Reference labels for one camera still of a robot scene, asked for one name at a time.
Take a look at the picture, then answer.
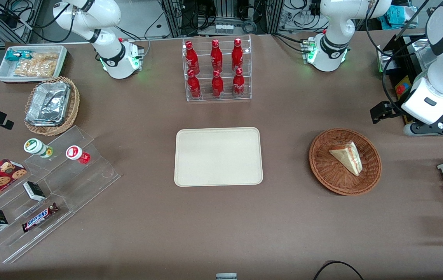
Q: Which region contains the triangular sandwich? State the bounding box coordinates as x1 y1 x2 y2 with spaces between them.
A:
329 140 363 177

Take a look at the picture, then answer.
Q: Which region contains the brown wicker basket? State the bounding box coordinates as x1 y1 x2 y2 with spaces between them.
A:
309 128 382 196

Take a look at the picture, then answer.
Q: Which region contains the light wicker basket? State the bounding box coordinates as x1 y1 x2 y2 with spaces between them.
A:
24 76 80 137

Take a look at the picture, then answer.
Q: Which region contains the beige plastic tray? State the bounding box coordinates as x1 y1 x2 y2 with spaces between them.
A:
174 127 264 187

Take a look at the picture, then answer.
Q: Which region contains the white plastic bin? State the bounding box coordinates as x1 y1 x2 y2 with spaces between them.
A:
0 45 68 84

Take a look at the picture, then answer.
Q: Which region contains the green lid yogurt cup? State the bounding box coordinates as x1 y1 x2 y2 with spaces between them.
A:
23 138 54 159

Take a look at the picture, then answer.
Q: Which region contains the stack of foil trays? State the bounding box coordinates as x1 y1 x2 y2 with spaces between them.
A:
25 81 71 127

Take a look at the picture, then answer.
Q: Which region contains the teal snack packet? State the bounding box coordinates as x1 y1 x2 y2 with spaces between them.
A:
5 49 32 63

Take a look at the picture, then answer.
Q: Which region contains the clear bag of crackers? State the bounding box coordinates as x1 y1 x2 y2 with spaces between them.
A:
13 52 59 78

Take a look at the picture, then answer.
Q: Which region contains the black box white label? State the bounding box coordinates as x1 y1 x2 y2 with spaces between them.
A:
23 181 46 202

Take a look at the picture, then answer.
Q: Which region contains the red lid yogurt cup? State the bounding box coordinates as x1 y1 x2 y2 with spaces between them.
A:
65 145 91 165

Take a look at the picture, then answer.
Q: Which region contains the snickers chocolate bar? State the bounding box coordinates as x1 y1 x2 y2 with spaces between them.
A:
21 202 60 233

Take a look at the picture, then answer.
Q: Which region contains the clear acrylic stepped shelf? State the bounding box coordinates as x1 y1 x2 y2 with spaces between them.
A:
0 125 121 264

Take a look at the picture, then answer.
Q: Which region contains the red cola bottle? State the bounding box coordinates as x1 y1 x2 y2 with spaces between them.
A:
187 69 201 99
210 38 223 73
232 37 244 72
232 67 246 97
185 40 201 75
211 70 225 98

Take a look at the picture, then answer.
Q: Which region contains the clear acrylic bottle rack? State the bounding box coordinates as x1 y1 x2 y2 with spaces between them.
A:
182 35 253 103

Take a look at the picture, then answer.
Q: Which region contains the black cable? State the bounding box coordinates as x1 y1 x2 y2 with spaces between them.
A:
313 260 364 280

